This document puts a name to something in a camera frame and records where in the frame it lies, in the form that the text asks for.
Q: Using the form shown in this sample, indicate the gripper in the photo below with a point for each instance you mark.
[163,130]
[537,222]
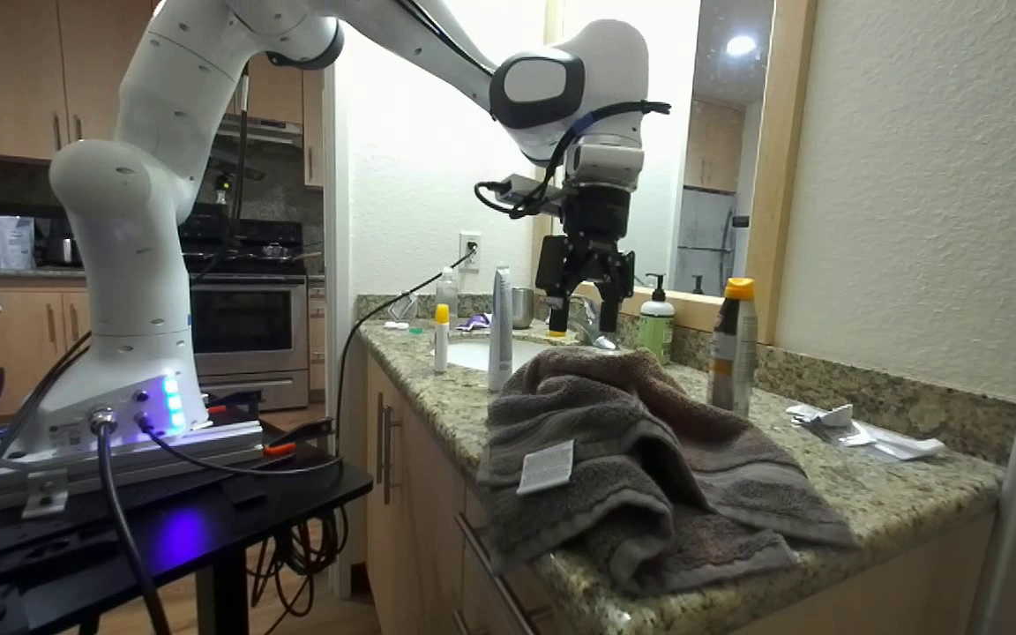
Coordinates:
[597,216]

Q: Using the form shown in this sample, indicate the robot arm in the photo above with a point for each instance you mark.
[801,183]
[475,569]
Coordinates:
[146,220]

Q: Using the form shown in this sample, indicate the grey towel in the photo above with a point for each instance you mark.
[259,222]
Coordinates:
[631,441]

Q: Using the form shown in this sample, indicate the tap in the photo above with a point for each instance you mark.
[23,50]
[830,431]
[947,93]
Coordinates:
[592,324]

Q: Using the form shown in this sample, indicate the metal cup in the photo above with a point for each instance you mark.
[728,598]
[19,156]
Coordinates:
[523,309]

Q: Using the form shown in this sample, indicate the green soap pump bottle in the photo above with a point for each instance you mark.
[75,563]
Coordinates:
[656,331]

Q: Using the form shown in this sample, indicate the tall white tube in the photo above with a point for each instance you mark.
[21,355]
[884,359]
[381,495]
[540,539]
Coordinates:
[501,335]

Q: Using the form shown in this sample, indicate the purple packet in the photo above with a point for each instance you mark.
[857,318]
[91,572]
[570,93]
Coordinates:
[473,323]

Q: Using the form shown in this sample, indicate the sink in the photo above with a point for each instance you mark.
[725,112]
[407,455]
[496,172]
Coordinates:
[477,354]

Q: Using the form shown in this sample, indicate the clear plastic bottle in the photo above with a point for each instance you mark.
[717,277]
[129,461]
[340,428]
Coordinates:
[447,291]

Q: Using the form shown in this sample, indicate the small white bottle yellow cap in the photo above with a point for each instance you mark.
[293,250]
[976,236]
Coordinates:
[442,344]

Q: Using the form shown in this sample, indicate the spray can with orange cap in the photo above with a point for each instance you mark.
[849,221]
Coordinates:
[735,353]

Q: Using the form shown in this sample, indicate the small white contact lens case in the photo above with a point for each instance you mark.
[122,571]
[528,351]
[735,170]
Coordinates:
[402,326]

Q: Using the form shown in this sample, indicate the cabinet door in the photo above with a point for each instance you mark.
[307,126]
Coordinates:
[420,529]

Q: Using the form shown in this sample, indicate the pan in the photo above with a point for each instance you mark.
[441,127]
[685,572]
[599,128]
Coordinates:
[283,253]

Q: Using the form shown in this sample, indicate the crumpled white paper packet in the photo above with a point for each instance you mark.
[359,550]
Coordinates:
[861,434]

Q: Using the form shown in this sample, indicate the drawer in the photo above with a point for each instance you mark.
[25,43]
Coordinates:
[481,582]

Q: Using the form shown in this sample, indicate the orange and black clamp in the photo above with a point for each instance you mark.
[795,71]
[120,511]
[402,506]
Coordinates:
[292,439]

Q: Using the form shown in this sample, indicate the stove with oven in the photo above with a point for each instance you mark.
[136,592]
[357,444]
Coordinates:
[248,326]

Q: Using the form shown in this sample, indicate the oven door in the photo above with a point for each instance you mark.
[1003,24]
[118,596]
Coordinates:
[248,328]

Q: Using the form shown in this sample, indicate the range hood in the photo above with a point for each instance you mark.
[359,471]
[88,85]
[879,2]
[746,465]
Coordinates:
[261,130]

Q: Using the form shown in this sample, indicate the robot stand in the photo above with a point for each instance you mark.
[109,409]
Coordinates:
[173,529]

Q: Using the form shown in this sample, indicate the dark kettle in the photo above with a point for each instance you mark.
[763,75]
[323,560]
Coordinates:
[61,251]

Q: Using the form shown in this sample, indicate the wooden base cabinets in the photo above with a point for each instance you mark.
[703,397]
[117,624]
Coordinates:
[5,339]

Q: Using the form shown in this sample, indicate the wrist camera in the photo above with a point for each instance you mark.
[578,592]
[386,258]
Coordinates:
[524,188]

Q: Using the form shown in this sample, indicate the wall socket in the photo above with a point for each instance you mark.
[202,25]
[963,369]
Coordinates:
[470,251]

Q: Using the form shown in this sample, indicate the mirror with wooden frame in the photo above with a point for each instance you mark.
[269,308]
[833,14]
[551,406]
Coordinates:
[728,176]

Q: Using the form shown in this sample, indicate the wooden wall cabinets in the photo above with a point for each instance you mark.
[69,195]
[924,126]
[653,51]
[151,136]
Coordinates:
[14,79]

